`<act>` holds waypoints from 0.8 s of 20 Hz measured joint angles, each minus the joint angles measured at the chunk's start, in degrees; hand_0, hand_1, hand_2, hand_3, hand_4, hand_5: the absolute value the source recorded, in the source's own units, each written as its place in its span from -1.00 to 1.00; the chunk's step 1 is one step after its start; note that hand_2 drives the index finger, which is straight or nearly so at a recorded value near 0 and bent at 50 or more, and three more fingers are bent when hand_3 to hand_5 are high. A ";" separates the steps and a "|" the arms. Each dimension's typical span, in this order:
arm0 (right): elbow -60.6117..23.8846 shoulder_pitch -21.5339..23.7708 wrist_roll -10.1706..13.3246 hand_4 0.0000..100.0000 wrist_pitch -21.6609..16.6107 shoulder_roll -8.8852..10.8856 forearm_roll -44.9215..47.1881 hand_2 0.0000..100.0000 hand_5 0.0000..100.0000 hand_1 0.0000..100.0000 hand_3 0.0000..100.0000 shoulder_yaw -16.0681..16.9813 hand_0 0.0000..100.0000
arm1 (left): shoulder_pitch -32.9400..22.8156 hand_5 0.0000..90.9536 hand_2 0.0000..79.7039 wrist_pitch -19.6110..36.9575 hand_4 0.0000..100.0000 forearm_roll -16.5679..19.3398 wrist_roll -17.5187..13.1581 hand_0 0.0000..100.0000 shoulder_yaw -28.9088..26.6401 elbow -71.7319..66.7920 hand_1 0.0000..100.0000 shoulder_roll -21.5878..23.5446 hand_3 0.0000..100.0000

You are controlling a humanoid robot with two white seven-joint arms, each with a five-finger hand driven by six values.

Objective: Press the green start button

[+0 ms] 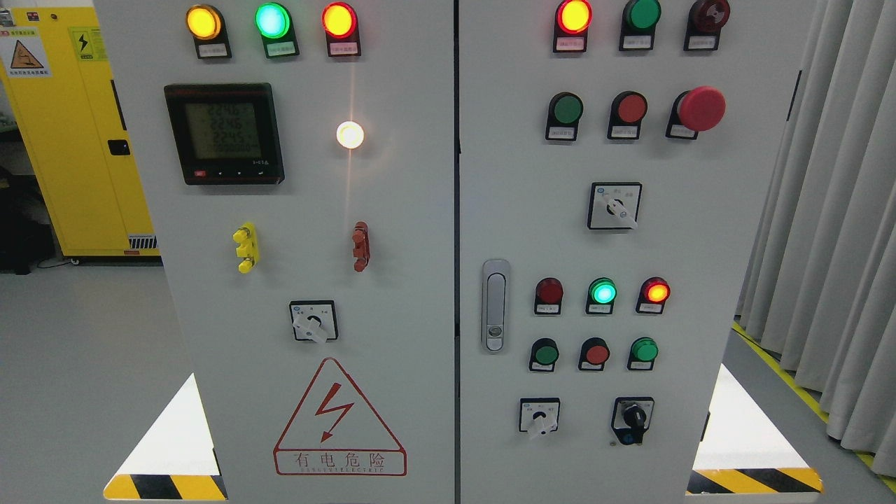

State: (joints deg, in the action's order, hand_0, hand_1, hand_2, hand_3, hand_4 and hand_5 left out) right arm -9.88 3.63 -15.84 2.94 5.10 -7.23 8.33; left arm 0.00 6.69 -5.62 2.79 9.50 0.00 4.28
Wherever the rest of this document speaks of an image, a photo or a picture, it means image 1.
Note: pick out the green push button lower left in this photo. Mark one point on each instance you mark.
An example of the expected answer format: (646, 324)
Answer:
(543, 356)

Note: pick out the red push button lower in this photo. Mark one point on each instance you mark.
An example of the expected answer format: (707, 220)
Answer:
(594, 354)

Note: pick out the green start push button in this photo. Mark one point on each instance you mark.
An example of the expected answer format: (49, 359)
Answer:
(563, 115)

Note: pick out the green raised push button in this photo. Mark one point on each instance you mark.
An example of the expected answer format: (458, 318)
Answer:
(643, 354)

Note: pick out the red stop push button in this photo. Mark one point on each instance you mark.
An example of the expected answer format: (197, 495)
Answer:
(627, 111)

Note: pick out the red emergency stop mushroom button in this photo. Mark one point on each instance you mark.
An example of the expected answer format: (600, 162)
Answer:
(695, 111)

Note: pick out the grey electrical control cabinet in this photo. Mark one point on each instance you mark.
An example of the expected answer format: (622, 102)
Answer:
(455, 170)

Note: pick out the red terminal block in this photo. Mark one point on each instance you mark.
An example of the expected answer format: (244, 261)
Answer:
(361, 251)

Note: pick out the dark red unlit lamp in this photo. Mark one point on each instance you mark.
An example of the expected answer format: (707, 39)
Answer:
(548, 298)

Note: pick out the white glowing indicator lamp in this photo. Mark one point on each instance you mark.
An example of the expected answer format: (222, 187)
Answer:
(350, 135)

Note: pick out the green lit lamp middle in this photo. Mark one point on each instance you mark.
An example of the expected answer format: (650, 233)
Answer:
(601, 297)

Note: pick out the yellow terminal block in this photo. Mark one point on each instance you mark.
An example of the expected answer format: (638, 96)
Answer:
(247, 247)

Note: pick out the red lit lamp middle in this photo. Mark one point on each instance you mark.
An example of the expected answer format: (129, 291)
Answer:
(653, 295)

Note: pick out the red lit lamp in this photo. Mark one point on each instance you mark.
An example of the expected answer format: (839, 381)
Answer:
(571, 26)
(653, 295)

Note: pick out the red high voltage warning sticker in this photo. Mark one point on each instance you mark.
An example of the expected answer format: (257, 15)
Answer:
(335, 431)

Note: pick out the black digital power meter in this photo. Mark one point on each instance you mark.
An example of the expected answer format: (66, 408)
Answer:
(226, 134)

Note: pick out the red indicator lamp top left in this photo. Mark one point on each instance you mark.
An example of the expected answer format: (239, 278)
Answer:
(341, 30)

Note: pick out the red lit lamp top right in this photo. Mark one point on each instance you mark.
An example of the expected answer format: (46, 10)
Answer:
(571, 26)

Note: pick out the green indicator lamp top left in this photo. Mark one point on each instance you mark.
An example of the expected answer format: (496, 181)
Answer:
(276, 30)

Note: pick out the green unlit lamp top right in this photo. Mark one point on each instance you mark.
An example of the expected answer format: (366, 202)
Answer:
(638, 23)

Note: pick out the yellow indicator lamp top left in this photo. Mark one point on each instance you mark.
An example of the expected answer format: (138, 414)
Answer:
(208, 30)

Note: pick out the dark red buzzer lamp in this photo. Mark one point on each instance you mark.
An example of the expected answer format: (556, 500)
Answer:
(704, 23)

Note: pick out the grey curtain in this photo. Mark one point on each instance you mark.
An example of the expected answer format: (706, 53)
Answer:
(821, 280)

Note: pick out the left striped cabinet base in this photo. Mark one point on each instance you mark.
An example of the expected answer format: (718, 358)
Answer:
(174, 460)

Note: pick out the striped cabinet base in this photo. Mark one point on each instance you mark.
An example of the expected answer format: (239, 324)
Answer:
(174, 460)
(744, 458)

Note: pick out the right striped cabinet base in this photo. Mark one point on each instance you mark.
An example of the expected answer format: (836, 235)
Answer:
(744, 458)

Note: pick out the yellow safety storage cabinet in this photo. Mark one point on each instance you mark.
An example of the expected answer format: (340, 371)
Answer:
(56, 71)

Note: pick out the silver cabinet door handle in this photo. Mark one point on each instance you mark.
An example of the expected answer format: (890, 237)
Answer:
(495, 274)

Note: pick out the white rotary switch left door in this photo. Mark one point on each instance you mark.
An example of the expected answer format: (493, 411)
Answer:
(314, 320)

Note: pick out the white rotary switch upper right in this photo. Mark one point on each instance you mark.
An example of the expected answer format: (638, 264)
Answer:
(614, 206)

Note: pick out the white rotary switch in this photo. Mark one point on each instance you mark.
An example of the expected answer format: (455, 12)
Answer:
(538, 417)
(614, 206)

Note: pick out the white rotary switch lower right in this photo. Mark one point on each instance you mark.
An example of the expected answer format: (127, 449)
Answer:
(538, 417)

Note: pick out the black key selector switch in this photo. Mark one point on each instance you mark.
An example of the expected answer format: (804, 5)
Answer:
(631, 419)

